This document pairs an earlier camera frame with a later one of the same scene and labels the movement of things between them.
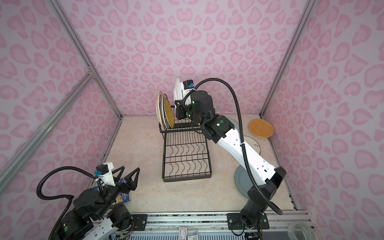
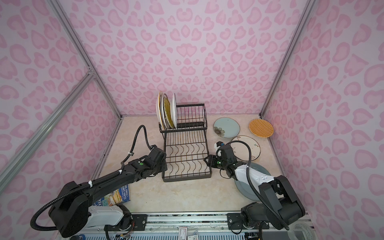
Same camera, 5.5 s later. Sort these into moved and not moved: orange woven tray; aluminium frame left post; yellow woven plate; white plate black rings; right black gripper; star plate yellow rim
Moved: white plate black rings; right black gripper
Not moved: orange woven tray; yellow woven plate; star plate yellow rim; aluminium frame left post
